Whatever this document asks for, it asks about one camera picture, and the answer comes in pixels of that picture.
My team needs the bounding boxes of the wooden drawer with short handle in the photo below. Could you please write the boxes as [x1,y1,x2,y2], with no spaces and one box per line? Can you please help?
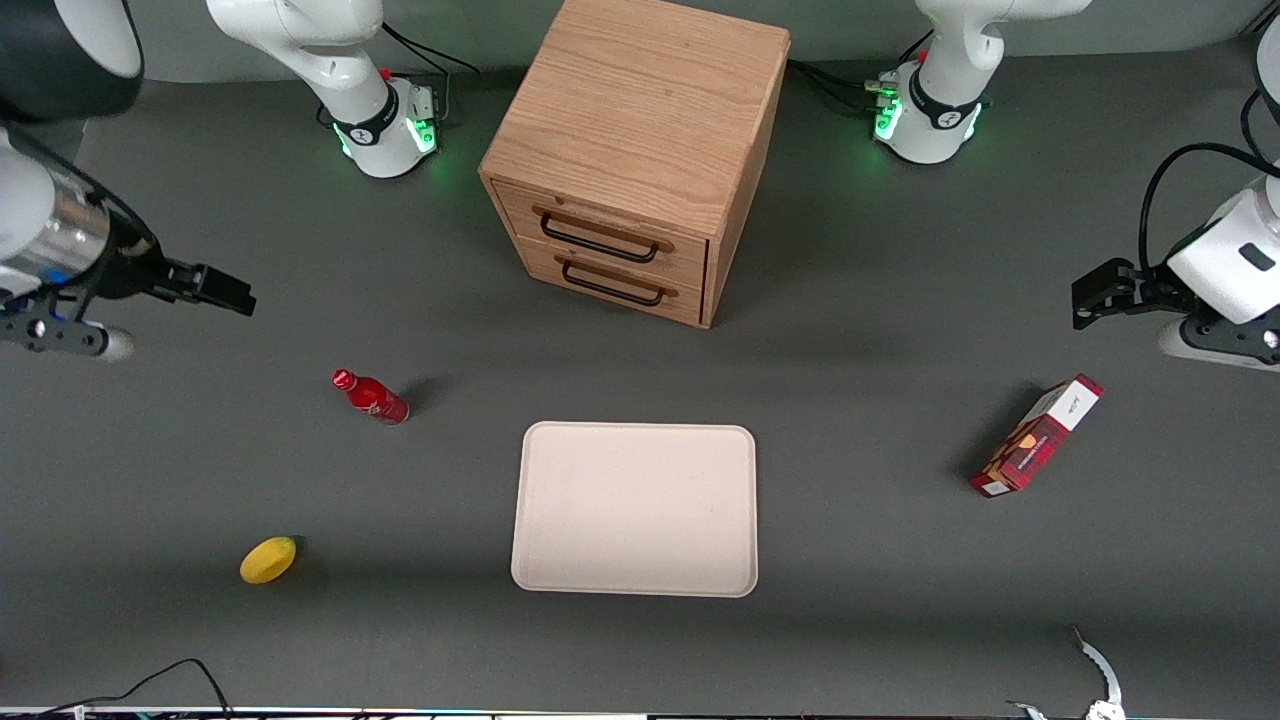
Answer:
[515,236,707,328]

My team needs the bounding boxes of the yellow toy lemon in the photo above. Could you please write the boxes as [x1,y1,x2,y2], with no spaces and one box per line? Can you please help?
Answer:
[239,535,300,586]

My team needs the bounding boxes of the beige rectangular tray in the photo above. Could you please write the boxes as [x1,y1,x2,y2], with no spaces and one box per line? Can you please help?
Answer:
[510,421,760,599]

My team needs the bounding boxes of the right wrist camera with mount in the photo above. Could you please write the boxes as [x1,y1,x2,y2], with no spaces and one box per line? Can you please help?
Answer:
[0,303,137,364]

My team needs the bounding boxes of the black cable at table edge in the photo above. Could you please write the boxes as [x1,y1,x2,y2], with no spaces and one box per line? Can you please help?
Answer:
[28,657,237,720]

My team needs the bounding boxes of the red and white snack box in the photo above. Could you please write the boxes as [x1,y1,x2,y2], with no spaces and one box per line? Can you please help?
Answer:
[968,373,1107,500]

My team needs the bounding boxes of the black cables at left arm base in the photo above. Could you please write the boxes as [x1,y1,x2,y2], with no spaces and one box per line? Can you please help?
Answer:
[787,30,906,117]

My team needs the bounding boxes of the white curved plastic hook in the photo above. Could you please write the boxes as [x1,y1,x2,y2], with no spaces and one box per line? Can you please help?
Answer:
[1004,626,1127,720]

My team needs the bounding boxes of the red coke bottle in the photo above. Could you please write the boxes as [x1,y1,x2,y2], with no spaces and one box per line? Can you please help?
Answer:
[331,368,412,428]

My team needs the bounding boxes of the wooden drawer with long handle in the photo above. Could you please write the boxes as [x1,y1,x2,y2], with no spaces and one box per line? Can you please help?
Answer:
[492,180,710,293]

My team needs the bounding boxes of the wooden two-drawer cabinet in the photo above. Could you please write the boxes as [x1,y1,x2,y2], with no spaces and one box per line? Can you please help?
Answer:
[477,0,793,331]

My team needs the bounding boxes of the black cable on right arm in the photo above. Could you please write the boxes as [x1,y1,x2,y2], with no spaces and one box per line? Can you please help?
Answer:
[0,122,163,301]

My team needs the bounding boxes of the black cables at arm base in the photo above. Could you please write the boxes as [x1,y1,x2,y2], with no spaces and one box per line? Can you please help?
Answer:
[787,30,906,117]
[378,20,482,129]

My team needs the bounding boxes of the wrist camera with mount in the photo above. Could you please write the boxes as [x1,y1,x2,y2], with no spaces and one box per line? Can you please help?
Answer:
[0,303,137,364]
[1157,314,1280,374]

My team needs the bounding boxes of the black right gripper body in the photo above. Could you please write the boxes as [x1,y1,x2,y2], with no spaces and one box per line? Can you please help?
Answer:
[86,222,177,303]

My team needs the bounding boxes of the black cables at right arm base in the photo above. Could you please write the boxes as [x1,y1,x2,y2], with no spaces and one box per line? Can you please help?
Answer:
[378,20,482,129]

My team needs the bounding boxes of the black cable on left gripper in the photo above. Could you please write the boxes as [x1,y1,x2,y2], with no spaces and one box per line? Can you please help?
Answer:
[1138,142,1280,273]

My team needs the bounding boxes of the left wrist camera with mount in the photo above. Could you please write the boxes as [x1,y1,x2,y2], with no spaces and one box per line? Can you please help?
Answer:
[1157,314,1280,374]

